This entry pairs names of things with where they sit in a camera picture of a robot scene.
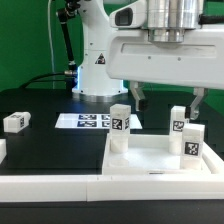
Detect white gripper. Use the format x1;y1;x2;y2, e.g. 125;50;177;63
106;28;224;120

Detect white square table top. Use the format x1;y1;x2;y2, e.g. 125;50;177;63
102;134;224;175

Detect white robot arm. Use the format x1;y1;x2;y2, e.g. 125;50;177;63
78;0;224;120

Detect white front fence bar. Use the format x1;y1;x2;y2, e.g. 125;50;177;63
0;174;224;203

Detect white plate with fiducial tags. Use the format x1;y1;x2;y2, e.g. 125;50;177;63
54;113;144;130

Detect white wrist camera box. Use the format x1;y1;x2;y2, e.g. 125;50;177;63
109;0;147;29

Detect black camera stand pole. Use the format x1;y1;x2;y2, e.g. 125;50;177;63
56;0;80;91

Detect black cables behind base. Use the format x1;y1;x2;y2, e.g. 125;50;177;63
19;72;75;90

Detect white hanging cable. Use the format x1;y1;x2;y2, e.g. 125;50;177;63
46;0;57;90

